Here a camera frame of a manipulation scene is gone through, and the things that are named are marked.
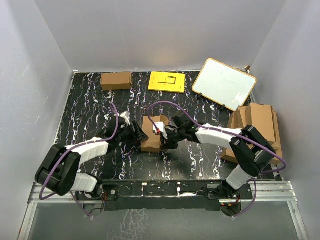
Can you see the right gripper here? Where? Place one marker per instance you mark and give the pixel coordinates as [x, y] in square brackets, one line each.
[169, 143]

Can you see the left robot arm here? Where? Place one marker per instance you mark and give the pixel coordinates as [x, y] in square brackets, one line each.
[59, 170]

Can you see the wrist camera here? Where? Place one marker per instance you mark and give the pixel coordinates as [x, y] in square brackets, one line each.
[124, 119]
[159, 128]

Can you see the stack of flat cardboard boxes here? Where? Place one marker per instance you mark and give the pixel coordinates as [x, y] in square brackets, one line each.
[263, 118]

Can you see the aluminium frame rail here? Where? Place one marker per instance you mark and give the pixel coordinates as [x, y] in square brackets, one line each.
[272, 214]

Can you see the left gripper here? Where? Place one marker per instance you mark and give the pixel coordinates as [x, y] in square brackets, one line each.
[137, 136]

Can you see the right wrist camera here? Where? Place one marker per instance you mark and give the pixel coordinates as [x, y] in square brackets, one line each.
[159, 128]

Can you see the folded brown cardboard box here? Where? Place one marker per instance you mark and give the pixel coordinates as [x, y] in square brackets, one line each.
[116, 81]

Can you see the yellow book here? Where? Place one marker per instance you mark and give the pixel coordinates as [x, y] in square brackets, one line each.
[167, 82]

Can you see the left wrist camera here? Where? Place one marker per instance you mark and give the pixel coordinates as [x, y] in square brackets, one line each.
[124, 119]

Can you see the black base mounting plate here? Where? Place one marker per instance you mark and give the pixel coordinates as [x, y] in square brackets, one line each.
[116, 195]

